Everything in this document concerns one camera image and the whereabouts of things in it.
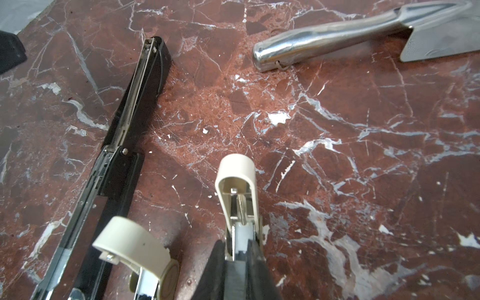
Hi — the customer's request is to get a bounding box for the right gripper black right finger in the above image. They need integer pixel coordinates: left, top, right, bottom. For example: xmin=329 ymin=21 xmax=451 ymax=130
xmin=246 ymin=240 xmax=282 ymax=300

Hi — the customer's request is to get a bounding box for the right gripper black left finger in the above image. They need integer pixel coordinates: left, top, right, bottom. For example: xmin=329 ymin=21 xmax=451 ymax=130
xmin=191 ymin=240 xmax=226 ymax=300

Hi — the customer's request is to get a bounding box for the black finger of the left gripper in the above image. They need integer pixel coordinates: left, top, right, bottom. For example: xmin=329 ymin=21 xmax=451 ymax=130
xmin=0 ymin=31 xmax=27 ymax=75

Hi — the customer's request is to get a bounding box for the small beige stapler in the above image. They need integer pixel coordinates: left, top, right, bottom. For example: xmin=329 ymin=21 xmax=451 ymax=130
xmin=215 ymin=154 xmax=263 ymax=261
xmin=92 ymin=216 xmax=180 ymax=300

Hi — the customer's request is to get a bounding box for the black stapler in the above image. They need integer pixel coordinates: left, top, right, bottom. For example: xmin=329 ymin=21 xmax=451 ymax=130
xmin=31 ymin=36 xmax=171 ymax=300

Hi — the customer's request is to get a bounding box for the silver metal trowel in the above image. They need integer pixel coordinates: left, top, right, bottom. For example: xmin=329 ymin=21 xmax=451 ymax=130
xmin=252 ymin=1 xmax=480 ymax=72

